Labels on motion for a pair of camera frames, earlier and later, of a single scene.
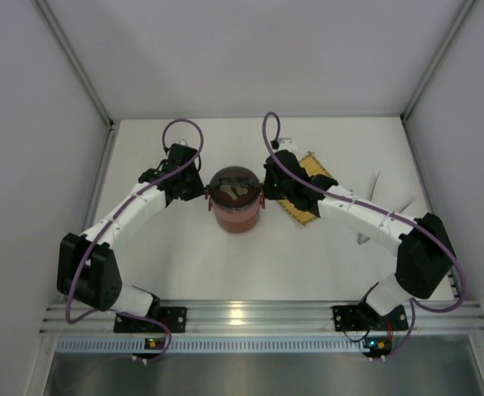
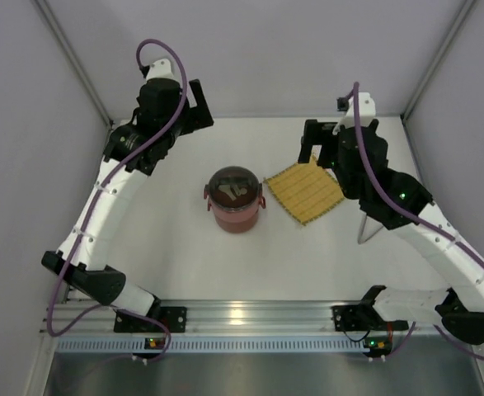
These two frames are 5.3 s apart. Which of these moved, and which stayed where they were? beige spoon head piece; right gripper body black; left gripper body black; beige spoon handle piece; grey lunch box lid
Moved: right gripper body black; left gripper body black
Stayed: beige spoon handle piece; grey lunch box lid; beige spoon head piece
